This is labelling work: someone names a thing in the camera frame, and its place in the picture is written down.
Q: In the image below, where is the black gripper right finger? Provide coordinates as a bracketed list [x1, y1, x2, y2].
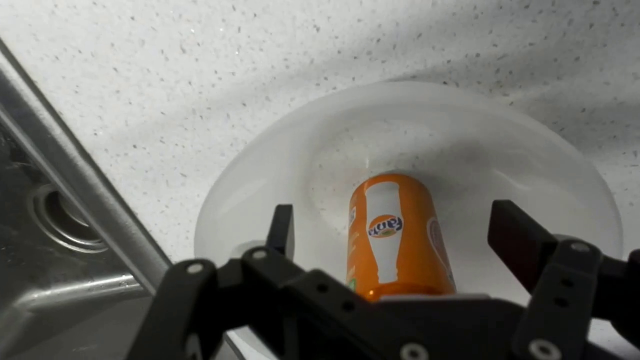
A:
[486, 197, 640, 360]

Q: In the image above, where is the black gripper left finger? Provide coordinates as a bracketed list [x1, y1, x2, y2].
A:
[124, 202, 376, 360]

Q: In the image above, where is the translucent white bowl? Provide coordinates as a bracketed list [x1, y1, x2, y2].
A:
[192, 79, 626, 304]

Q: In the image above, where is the stainless steel double sink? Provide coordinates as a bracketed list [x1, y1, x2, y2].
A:
[0, 37, 235, 360]

